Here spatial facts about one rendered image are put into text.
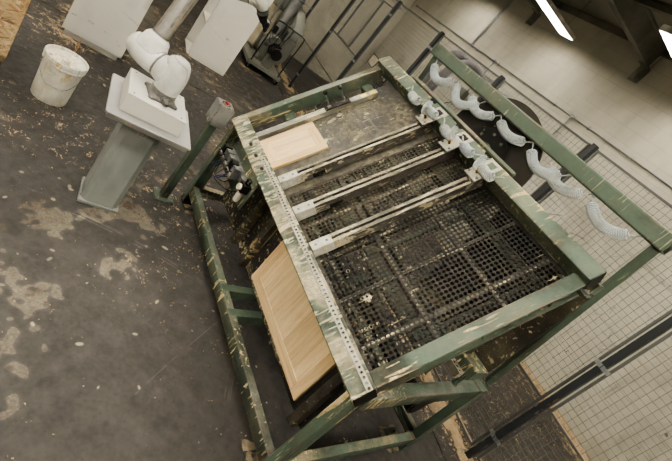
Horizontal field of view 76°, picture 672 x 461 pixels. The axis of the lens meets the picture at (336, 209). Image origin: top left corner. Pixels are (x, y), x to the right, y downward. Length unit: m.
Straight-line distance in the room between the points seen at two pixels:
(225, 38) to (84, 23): 2.17
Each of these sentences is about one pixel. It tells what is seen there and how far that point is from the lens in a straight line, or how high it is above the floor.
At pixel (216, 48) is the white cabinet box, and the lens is 6.75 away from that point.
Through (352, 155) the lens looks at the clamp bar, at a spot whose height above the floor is 1.31.
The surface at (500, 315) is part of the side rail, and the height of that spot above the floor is 1.43.
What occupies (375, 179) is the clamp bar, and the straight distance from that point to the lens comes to 2.63.
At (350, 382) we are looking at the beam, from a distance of 2.04.
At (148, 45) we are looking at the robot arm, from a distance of 2.84.
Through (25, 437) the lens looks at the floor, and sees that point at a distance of 2.29.
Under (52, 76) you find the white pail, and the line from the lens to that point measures 3.89.
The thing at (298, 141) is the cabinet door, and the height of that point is 1.08.
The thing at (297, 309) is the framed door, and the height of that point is 0.52.
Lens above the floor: 2.01
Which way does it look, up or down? 21 degrees down
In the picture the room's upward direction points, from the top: 42 degrees clockwise
